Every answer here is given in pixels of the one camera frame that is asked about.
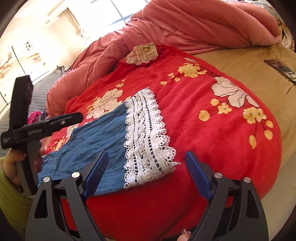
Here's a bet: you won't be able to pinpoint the magenta pink clothes pile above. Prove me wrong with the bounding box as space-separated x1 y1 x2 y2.
27 109 48 125

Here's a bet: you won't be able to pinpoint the black left camera box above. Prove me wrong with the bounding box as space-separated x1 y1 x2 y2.
9 75 34 140

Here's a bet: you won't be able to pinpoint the salmon pink comforter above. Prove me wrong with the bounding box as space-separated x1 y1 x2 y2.
46 0 280 116

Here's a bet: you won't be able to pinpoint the green left sleeve forearm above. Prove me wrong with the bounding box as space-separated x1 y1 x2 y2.
0 157 34 238

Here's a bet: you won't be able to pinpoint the right hand red nails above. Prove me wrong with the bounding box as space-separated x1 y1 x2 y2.
177 228 192 241

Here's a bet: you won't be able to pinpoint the blue denim lace-trimmed pants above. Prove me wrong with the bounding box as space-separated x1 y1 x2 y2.
38 88 177 196

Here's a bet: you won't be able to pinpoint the black remote control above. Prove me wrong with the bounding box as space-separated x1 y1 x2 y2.
264 59 296 85

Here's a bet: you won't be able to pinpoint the tan bed sheet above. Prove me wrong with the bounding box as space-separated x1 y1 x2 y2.
196 44 295 240

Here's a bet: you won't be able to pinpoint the left hand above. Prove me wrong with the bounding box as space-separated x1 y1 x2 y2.
1 148 46 186

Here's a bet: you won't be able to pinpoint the red floral blanket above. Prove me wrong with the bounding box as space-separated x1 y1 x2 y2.
46 44 281 240

